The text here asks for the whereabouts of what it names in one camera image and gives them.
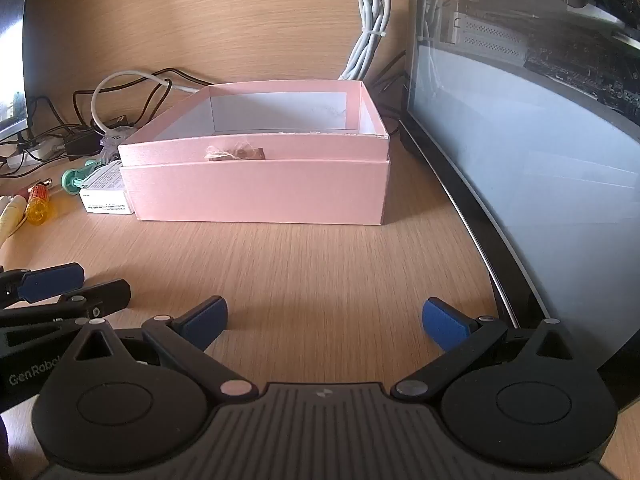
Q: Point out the black power adapter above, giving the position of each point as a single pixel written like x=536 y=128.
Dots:
x=82 y=142

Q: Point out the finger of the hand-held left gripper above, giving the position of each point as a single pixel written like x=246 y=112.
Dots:
x=100 y=296
x=50 y=281

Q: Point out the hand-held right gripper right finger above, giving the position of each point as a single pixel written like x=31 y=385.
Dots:
x=445 y=325

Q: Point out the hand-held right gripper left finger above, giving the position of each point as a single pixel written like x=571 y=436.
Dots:
x=205 y=322

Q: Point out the white power strip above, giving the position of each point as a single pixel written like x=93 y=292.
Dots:
x=30 y=152

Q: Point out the pink cardboard box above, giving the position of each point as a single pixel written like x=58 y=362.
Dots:
x=250 y=192

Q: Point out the teal plastic hook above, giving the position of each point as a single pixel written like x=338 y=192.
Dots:
x=71 y=179

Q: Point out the black computer monitor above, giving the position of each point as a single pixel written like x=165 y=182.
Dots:
x=12 y=35

